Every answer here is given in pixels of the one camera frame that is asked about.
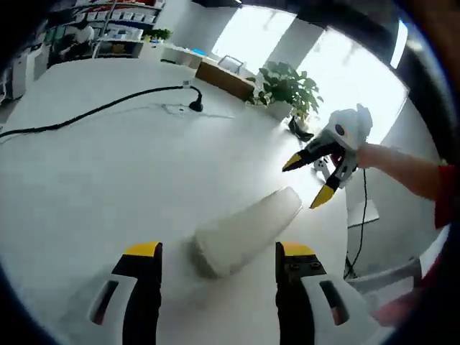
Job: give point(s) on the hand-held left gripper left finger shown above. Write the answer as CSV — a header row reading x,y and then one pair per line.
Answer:
x,y
140,298

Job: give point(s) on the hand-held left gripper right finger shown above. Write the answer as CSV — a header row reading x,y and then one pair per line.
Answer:
x,y
298,305

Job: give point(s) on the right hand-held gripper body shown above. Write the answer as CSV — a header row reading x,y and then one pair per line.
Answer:
x,y
352,125

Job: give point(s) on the beige cutlery case lid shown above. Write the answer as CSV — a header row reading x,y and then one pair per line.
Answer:
x,y
258,223

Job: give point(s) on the black angular object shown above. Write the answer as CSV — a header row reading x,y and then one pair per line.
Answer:
x,y
300,129

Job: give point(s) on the large window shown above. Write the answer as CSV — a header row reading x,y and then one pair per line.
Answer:
x,y
359,72

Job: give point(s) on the potted green plant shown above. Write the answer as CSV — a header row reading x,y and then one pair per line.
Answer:
x,y
287,86

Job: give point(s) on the brown tissue box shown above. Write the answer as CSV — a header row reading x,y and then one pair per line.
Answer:
x,y
223,79

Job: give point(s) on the white mesh chair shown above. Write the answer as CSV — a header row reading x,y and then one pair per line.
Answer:
x,y
231,64

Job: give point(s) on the small green plant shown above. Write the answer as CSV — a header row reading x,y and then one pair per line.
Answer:
x,y
158,35

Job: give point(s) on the white desk cabinet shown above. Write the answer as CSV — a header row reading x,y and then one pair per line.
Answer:
x,y
118,46

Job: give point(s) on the storage shelf with bins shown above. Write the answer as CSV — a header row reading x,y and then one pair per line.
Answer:
x,y
122,12

